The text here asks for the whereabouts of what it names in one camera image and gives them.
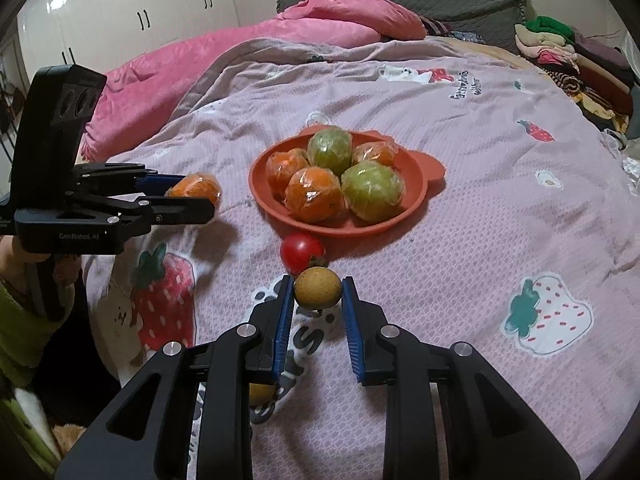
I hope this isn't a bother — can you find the person's left forearm green sleeve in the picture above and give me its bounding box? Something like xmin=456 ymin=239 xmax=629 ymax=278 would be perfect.
xmin=0 ymin=277 xmax=81 ymax=466

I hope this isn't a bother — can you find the strawberry printed pink blanket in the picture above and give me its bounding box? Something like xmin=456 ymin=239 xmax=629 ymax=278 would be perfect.
xmin=80 ymin=35 xmax=640 ymax=480

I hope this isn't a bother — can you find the orange-red plate with ears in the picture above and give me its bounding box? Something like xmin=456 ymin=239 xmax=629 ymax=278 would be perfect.
xmin=248 ymin=128 xmax=446 ymax=236

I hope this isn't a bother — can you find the plain pink fleece blanket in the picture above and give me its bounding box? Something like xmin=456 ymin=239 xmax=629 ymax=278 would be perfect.
xmin=80 ymin=0 xmax=428 ymax=161

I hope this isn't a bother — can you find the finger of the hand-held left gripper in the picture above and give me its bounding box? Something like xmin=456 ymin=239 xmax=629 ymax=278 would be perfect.
xmin=120 ymin=195 xmax=217 ymax=236
xmin=75 ymin=162 xmax=187 ymax=197

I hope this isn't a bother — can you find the person's left hand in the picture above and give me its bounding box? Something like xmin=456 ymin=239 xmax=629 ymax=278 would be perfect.
xmin=0 ymin=236 xmax=83 ymax=286

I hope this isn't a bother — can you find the plastic-wrapped orange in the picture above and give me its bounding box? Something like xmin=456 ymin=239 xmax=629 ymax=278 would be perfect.
xmin=284 ymin=166 xmax=347 ymax=225
xmin=352 ymin=141 xmax=401 ymax=168
xmin=265 ymin=149 xmax=311 ymax=201
xmin=167 ymin=172 xmax=222 ymax=206

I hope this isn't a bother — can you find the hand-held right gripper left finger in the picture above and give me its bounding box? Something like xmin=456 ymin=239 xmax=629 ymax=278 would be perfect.
xmin=55 ymin=274 xmax=296 ymax=480

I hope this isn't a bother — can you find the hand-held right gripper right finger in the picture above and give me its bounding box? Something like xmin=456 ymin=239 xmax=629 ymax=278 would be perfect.
xmin=340 ymin=275 xmax=582 ymax=480

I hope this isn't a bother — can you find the stack of folded clothes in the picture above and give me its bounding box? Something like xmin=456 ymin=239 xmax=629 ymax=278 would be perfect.
xmin=515 ymin=16 xmax=640 ymax=136

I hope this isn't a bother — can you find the white wardrobe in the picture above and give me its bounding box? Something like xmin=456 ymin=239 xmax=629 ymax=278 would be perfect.
xmin=15 ymin=0 xmax=241 ymax=101

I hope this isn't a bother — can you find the large green fruit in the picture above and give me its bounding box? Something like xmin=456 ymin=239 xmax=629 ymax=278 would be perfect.
xmin=341 ymin=160 xmax=405 ymax=223

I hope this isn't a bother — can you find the grey quilted headboard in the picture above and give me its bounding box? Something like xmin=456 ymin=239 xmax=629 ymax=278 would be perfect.
xmin=273 ymin=0 xmax=528 ymax=53

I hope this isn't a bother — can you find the small brown longan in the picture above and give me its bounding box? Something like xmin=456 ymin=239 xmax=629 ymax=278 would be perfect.
xmin=249 ymin=382 xmax=277 ymax=407
xmin=294 ymin=266 xmax=344 ymax=311

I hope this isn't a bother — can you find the small green fruit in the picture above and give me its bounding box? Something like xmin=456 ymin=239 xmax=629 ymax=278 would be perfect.
xmin=306 ymin=127 xmax=353 ymax=171

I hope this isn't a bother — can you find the red tomato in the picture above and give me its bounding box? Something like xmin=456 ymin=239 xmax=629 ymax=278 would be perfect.
xmin=280 ymin=232 xmax=328 ymax=276

